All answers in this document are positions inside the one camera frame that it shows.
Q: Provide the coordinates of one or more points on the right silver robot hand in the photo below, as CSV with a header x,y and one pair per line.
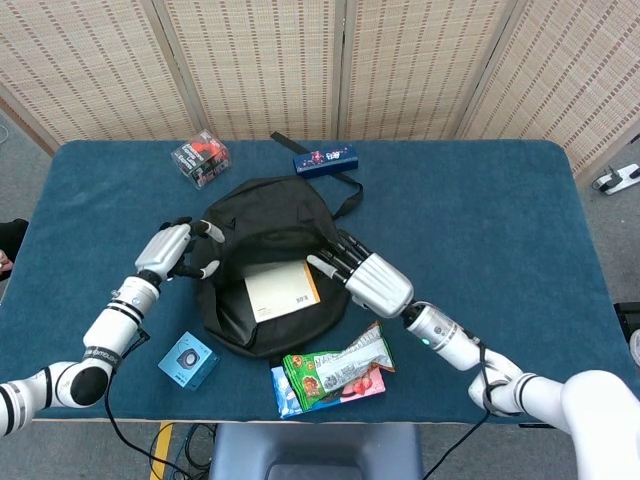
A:
x,y
380,285

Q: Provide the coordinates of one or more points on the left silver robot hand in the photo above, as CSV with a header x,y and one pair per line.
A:
x,y
162,247

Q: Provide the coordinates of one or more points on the white book yellow spine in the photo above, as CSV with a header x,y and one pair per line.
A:
x,y
280,292

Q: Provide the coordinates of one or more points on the black backpack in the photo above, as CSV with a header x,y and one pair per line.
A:
x,y
280,225

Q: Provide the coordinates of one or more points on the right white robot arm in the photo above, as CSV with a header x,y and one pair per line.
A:
x,y
550,395

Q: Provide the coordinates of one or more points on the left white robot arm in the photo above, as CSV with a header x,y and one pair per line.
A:
x,y
115,320

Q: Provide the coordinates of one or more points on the green snack bag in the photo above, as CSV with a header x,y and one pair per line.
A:
x,y
340,370

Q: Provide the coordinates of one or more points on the clear plastic box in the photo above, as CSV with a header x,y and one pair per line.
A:
x,y
200,157

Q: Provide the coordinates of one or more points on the light blue speaker box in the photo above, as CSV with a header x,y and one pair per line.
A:
x,y
187,360

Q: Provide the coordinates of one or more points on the blue table cloth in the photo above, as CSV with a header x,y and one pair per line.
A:
x,y
475,200

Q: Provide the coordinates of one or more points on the dark blue long box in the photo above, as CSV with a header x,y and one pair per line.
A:
x,y
325,160

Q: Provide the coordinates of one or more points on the blue pink Oreo box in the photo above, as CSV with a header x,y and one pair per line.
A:
x,y
285,395

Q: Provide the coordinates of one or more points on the black fabric object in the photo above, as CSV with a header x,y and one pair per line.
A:
x,y
12,232

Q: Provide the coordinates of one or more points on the woven folding screen panel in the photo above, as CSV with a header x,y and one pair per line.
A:
x,y
415,65
260,65
85,65
575,75

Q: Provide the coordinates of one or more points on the black box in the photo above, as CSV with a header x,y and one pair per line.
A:
x,y
629,320

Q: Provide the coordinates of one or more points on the white screen foot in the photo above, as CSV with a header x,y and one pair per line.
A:
x,y
617,180

